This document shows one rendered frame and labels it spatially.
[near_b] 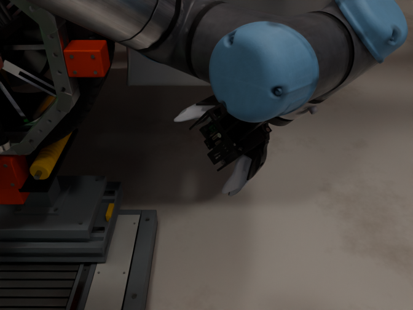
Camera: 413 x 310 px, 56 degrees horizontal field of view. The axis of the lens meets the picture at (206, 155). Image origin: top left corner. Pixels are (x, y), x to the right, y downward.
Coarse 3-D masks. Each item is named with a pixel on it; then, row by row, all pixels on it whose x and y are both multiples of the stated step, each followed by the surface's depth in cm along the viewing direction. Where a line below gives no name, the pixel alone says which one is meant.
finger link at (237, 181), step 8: (240, 160) 55; (248, 160) 56; (240, 168) 57; (248, 168) 57; (232, 176) 56; (240, 176) 58; (224, 184) 56; (232, 184) 57; (240, 184) 59; (224, 192) 56; (232, 192) 62
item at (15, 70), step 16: (0, 48) 107; (16, 48) 103; (32, 48) 103; (16, 64) 106; (0, 80) 108; (32, 80) 109; (48, 80) 110; (0, 96) 129; (16, 96) 113; (32, 96) 132; (48, 96) 128; (0, 112) 123; (16, 112) 123; (32, 112) 121; (16, 128) 115
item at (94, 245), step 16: (112, 192) 158; (112, 208) 151; (96, 224) 148; (112, 224) 151; (0, 240) 142; (16, 240) 142; (32, 240) 142; (48, 240) 142; (64, 240) 142; (80, 240) 142; (96, 240) 142; (0, 256) 139; (16, 256) 139; (32, 256) 139; (48, 256) 139; (64, 256) 139; (80, 256) 139; (96, 256) 139
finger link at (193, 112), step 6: (186, 108) 61; (192, 108) 60; (198, 108) 59; (204, 108) 58; (210, 108) 57; (180, 114) 59; (186, 114) 58; (192, 114) 58; (198, 114) 57; (174, 120) 57; (180, 120) 56; (186, 120) 57; (210, 120) 58
